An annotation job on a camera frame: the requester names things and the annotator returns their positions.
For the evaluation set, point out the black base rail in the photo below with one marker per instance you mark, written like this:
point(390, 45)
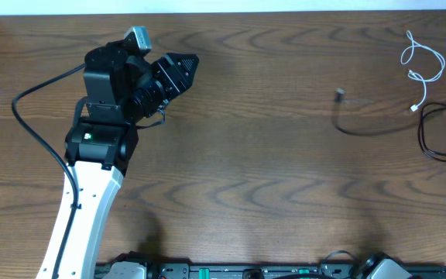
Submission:
point(336, 265)

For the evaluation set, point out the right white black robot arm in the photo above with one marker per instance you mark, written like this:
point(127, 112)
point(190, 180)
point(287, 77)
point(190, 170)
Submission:
point(381, 266)

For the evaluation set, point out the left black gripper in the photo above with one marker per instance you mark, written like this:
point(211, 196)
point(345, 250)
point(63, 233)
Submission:
point(171, 78)

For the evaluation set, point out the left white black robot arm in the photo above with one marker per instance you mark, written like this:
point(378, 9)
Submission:
point(122, 88)

